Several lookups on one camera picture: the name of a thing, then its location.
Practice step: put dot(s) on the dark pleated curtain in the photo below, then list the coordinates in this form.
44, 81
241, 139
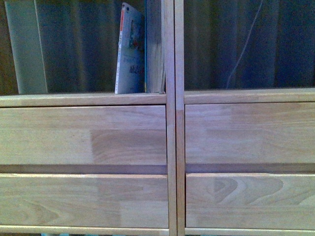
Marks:
246, 44

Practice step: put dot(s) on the left wooden shelf unit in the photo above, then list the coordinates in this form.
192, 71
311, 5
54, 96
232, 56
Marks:
76, 157

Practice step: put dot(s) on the illustrated white magazine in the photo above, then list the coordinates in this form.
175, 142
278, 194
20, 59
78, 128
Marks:
130, 71

